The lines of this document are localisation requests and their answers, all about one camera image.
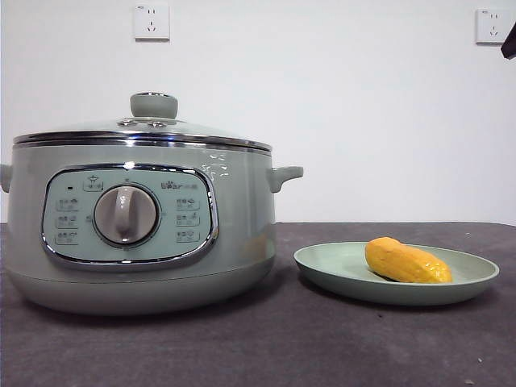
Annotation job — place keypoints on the glass lid with green knob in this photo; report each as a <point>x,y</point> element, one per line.
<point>153,106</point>

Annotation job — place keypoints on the white wall socket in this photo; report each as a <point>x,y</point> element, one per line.
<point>492,26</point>
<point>151,22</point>

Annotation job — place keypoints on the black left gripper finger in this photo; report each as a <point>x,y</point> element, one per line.
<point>511,48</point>

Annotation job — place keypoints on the pale green round plate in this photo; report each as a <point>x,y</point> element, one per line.
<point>334,270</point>

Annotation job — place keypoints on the pale green electric steamer pot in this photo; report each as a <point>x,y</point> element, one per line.
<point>242,225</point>

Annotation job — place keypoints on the yellow corn cob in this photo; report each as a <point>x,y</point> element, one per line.
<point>407,262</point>

